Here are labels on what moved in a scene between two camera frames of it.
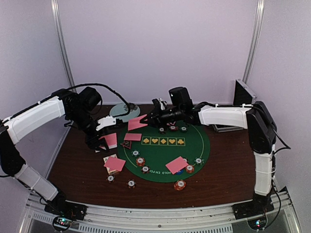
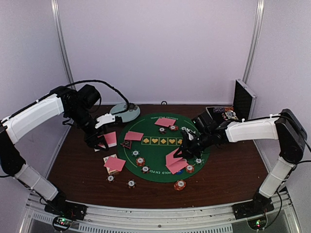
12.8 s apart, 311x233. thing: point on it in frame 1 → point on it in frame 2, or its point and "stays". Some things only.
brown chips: (162, 130) stays
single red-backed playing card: (135, 123) → (170, 158)
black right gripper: (155, 116) → (185, 145)
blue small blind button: (180, 172) stays
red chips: (190, 168) stays
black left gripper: (89, 140) stays
